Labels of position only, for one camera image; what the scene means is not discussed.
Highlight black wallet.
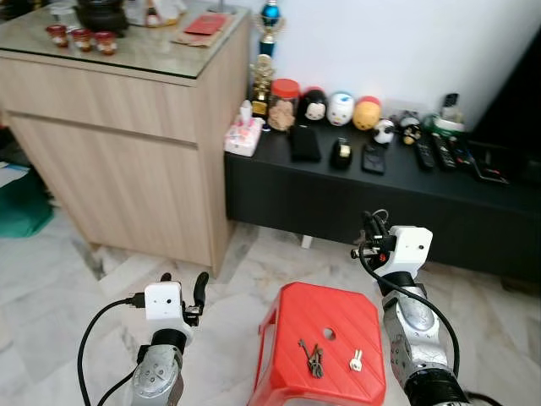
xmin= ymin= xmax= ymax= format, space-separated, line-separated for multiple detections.
xmin=289 ymin=124 xmax=323 ymax=164

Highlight small panda figure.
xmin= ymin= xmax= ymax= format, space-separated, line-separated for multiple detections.
xmin=373 ymin=118 xmax=396 ymax=145

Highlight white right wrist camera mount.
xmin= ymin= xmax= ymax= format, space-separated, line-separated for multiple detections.
xmin=385 ymin=226 xmax=434 ymax=277

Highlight pink tissue pack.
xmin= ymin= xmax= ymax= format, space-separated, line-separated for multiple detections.
xmin=224 ymin=100 xmax=265 ymax=158

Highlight small black pouch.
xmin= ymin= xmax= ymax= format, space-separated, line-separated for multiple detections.
xmin=362 ymin=142 xmax=389 ymax=177

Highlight white papers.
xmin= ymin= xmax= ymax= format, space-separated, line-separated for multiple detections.
xmin=0 ymin=162 xmax=30 ymax=189

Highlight black television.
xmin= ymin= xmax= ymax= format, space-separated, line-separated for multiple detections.
xmin=469 ymin=32 xmax=541 ymax=160

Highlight dark metal key bunch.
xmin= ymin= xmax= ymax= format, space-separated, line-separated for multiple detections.
xmin=298 ymin=338 xmax=326 ymax=379

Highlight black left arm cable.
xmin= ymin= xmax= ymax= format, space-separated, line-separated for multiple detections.
xmin=77 ymin=294 xmax=147 ymax=406

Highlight small dark figure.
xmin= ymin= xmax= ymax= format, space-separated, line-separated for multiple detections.
xmin=396 ymin=110 xmax=423 ymax=145

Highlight green storage bin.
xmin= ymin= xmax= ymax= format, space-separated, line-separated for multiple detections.
xmin=0 ymin=165 xmax=54 ymax=239

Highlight small red cup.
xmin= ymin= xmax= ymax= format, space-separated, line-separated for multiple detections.
xmin=94 ymin=31 xmax=118 ymax=57
xmin=70 ymin=28 xmax=94 ymax=53
xmin=46 ymin=25 xmax=69 ymax=48

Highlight blue ball trophy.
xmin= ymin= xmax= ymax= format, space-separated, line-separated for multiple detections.
xmin=260 ymin=0 xmax=283 ymax=57

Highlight black round plush toy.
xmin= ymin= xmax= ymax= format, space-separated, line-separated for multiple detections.
xmin=300 ymin=86 xmax=330 ymax=124

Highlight small gold trophy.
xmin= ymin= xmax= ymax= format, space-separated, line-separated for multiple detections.
xmin=250 ymin=54 xmax=276 ymax=119

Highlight black curved furniture leg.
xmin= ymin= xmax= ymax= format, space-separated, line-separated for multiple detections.
xmin=463 ymin=390 xmax=505 ymax=406

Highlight black remote control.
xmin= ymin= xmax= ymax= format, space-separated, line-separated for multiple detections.
xmin=431 ymin=133 xmax=458 ymax=171
xmin=449 ymin=135 xmax=475 ymax=167
xmin=413 ymin=135 xmax=437 ymax=171

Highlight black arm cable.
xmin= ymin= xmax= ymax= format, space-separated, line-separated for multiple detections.
xmin=77 ymin=294 xmax=147 ymax=406
xmin=357 ymin=247 xmax=462 ymax=378

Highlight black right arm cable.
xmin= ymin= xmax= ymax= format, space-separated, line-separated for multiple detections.
xmin=357 ymin=247 xmax=462 ymax=378

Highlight clear jar with red lid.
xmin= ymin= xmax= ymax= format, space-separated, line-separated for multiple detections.
xmin=269 ymin=79 xmax=301 ymax=133

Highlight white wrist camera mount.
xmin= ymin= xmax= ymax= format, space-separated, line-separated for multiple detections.
xmin=144 ymin=283 xmax=192 ymax=339
xmin=385 ymin=226 xmax=434 ymax=277

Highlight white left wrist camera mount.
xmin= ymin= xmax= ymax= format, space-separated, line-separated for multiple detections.
xmin=144 ymin=283 xmax=192 ymax=339

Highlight flat black tray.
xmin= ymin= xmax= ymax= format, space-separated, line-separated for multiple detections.
xmin=467 ymin=140 xmax=513 ymax=185

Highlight light wooden cabinet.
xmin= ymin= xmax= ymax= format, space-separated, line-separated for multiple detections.
xmin=0 ymin=3 xmax=255 ymax=277

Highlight white ceramic figurine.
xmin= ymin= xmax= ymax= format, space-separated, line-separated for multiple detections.
xmin=125 ymin=0 xmax=188 ymax=28

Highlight yellow round plush toy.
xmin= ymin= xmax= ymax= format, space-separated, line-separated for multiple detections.
xmin=352 ymin=96 xmax=383 ymax=132

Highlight white round plush toy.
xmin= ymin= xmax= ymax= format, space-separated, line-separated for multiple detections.
xmin=327 ymin=91 xmax=356 ymax=128

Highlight red envelope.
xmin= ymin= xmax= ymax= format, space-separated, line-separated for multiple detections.
xmin=172 ymin=13 xmax=230 ymax=46

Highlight black low TV bench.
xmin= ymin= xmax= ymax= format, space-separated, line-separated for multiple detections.
xmin=224 ymin=118 xmax=541 ymax=285

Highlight black pot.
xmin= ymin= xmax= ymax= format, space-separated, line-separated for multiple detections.
xmin=74 ymin=0 xmax=130 ymax=37

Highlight red plastic stool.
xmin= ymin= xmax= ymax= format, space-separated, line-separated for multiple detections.
xmin=248 ymin=282 xmax=388 ymax=406

